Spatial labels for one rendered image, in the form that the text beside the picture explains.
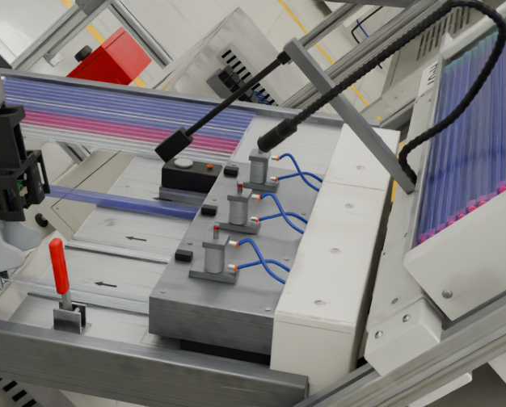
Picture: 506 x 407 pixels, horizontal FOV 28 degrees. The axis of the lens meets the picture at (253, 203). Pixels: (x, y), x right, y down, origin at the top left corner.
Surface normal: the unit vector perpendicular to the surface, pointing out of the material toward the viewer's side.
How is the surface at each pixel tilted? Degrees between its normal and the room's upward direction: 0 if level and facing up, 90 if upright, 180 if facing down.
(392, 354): 90
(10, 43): 0
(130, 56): 0
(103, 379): 90
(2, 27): 0
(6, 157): 90
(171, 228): 45
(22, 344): 90
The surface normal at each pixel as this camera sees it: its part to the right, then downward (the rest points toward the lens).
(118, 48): 0.72, -0.52
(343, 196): 0.06, -0.88
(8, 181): -0.22, 0.44
